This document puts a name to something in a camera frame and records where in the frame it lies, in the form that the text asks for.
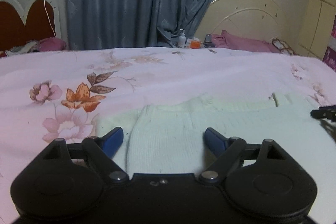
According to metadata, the cream knit sweater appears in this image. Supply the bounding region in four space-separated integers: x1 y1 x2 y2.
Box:
95 94 335 223

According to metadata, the pile of clothes left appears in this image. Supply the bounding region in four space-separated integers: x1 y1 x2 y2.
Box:
1 40 39 56

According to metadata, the pink floral bed sheet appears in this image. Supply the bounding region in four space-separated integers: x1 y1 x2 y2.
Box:
1 48 335 223

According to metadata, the patterned cushion right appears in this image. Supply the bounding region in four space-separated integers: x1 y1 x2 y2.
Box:
272 39 295 56

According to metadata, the cream wardrobe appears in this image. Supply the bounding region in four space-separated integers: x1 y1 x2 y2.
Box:
297 0 335 60

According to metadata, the magenta pillow right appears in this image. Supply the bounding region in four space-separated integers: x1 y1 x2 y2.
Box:
211 30 280 53

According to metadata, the magenta pillow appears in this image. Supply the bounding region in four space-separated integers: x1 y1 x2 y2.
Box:
211 30 280 53
38 38 67 52

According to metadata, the orange box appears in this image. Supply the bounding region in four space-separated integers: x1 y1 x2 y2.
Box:
189 40 202 49

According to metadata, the magenta pillow left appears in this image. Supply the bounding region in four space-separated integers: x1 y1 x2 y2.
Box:
38 38 67 52

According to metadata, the white pump bottle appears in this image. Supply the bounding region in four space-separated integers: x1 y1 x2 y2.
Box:
177 29 187 48

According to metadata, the cream round headboard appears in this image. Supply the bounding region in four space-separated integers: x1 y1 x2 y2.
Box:
194 0 290 42

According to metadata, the red heart headboard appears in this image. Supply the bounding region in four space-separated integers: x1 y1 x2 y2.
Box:
1 0 62 51

